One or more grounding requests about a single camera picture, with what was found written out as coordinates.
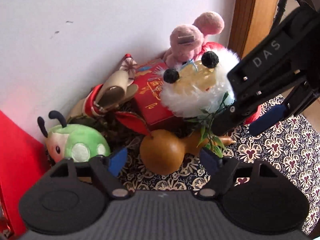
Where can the brown gourd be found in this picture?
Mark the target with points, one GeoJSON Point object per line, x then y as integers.
{"type": "Point", "coordinates": [162, 152]}

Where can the floral patterned table cloth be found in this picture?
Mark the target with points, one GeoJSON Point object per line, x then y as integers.
{"type": "Point", "coordinates": [291, 146]}

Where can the small red gift box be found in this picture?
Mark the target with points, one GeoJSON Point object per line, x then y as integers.
{"type": "Point", "coordinates": [147, 99]}

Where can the green caterpillar plush toy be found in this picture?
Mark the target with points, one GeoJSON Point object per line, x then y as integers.
{"type": "Point", "coordinates": [72, 141]}

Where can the white fluffy panda fan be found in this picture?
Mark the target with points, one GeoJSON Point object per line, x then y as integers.
{"type": "Point", "coordinates": [199, 90]}

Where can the large red cardboard box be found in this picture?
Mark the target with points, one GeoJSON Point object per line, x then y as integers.
{"type": "Point", "coordinates": [23, 162]}

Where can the wooden door frame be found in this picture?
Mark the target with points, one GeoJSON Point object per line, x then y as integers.
{"type": "Point", "coordinates": [252, 21]}

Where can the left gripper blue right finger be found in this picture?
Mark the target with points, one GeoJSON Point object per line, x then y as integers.
{"type": "Point", "coordinates": [221, 170]}

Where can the pink plush mouse toy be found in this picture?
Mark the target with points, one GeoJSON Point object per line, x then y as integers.
{"type": "Point", "coordinates": [186, 41]}

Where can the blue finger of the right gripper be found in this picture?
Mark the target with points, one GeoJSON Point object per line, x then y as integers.
{"type": "Point", "coordinates": [234, 115]}
{"type": "Point", "coordinates": [298, 100]}

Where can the beige scroll ornament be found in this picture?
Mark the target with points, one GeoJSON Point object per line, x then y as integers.
{"type": "Point", "coordinates": [115, 91]}

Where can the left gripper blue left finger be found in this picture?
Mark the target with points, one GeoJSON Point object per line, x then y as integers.
{"type": "Point", "coordinates": [105, 171]}

